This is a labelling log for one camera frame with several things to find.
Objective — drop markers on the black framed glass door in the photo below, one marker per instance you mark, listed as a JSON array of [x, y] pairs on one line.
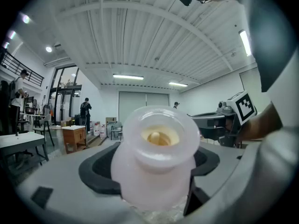
[[65, 94]]

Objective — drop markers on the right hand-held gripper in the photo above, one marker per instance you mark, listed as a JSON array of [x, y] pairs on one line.
[[243, 106]]

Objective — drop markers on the grey roller door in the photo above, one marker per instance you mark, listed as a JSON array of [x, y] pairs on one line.
[[143, 104]]

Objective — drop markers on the person's black clothing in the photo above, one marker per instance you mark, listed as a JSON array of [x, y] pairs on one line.
[[271, 31]]

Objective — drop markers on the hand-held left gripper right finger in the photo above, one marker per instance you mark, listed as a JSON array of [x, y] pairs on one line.
[[210, 164]]

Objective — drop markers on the grey chair with black legs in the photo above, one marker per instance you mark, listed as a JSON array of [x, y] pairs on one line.
[[44, 125]]

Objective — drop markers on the wooden cabinet with white top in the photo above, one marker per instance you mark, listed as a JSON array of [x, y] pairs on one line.
[[74, 137]]

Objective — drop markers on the grey folding chair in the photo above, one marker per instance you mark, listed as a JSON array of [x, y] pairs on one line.
[[116, 129]]

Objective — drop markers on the black balcony railing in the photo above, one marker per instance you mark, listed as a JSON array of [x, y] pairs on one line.
[[21, 66]]

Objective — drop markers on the white table with black frame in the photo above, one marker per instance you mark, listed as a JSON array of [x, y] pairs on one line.
[[18, 140]]

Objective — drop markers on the long ceiling light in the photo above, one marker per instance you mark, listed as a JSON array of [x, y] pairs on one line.
[[128, 76], [178, 84], [245, 43]]

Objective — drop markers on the white canister with red label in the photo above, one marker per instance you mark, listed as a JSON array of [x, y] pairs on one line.
[[96, 128], [103, 130]]

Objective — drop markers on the round ceiling light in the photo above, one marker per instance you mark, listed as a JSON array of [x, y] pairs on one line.
[[48, 49], [26, 19]]

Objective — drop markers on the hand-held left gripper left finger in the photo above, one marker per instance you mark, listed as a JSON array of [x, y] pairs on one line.
[[63, 171]]

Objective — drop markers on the person's right forearm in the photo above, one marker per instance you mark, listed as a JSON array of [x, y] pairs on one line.
[[261, 122]]

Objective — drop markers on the cardboard box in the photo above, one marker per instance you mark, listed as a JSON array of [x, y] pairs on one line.
[[111, 121]]

